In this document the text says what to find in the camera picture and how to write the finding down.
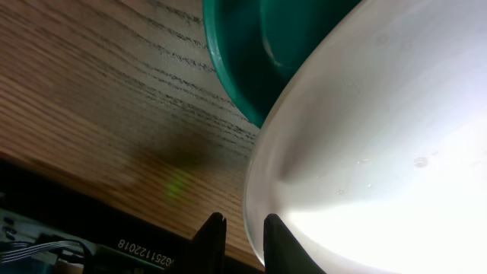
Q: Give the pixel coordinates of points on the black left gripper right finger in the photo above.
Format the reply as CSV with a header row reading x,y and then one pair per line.
x,y
282,252

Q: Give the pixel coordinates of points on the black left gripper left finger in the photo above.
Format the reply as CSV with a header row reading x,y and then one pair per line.
x,y
205,253

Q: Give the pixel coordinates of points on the white pink plate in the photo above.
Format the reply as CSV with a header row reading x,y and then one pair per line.
x,y
374,155

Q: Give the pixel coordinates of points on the teal plastic tray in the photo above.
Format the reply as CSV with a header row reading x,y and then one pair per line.
x,y
256,46

